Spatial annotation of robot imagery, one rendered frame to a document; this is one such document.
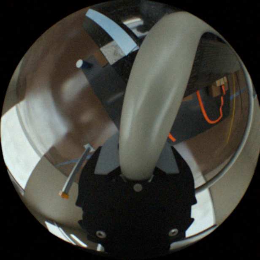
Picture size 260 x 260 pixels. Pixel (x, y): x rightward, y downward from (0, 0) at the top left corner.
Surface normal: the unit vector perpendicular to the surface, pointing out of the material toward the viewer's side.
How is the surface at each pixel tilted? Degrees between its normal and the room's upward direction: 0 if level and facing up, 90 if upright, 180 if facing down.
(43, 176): 90
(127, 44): 44
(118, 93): 0
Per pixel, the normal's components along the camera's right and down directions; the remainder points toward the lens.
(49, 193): 0.88, -0.37
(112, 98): -0.06, 0.52
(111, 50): -0.64, 0.64
